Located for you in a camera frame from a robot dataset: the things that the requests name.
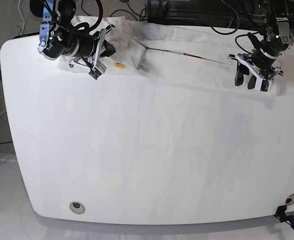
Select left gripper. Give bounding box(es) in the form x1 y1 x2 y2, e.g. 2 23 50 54
228 48 284 89

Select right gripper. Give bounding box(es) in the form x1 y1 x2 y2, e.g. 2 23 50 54
68 24 116 70

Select white printed T-shirt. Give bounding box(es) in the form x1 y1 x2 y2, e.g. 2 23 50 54
55 17 278 101

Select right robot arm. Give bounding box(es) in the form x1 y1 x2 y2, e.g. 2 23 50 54
38 0 116 78

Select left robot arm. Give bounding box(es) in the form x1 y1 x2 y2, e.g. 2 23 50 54
229 0 294 92

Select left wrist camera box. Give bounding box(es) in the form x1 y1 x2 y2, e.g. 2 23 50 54
254 78 273 93

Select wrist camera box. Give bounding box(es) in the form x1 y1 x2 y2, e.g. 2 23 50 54
88 62 107 80
254 78 273 93

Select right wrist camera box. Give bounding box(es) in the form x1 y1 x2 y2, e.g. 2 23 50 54
88 62 107 80

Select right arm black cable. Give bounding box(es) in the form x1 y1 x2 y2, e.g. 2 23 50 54
69 0 104 36

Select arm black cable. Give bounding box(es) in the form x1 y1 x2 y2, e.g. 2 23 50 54
69 0 104 36
234 31 263 55

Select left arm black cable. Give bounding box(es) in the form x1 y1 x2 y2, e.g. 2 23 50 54
234 31 263 55

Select black floor cable bundle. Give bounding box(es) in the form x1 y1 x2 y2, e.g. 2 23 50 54
211 0 265 36

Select black aluminium frame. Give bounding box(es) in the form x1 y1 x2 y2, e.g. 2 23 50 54
145 0 188 23

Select white floor cable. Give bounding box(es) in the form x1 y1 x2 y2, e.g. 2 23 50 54
16 0 26 36

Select right table cable grommet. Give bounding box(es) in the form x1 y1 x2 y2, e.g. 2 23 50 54
285 193 294 206

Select table cable grommet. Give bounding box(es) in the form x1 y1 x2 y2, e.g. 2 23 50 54
285 193 294 206
69 201 86 215

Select black clamp with cable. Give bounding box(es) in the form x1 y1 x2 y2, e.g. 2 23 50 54
274 205 294 231

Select left table cable grommet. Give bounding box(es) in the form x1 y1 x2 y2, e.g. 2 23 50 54
69 201 86 215

